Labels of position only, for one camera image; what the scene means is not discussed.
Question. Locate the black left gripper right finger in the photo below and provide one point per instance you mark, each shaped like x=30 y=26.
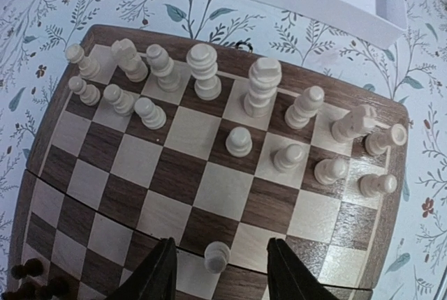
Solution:
x=288 y=277

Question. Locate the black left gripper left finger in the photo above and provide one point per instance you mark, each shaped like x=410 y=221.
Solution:
x=155 y=277

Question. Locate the cream chess piece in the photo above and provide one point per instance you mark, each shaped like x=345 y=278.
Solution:
x=125 y=54
x=377 y=143
x=163 y=68
x=202 y=60

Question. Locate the row of dark chess pieces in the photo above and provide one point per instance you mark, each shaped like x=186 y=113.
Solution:
x=29 y=289

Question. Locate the wooden chess board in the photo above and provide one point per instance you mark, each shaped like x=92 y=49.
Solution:
x=100 y=190

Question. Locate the floral patterned table mat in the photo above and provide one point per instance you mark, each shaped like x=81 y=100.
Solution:
x=35 y=33

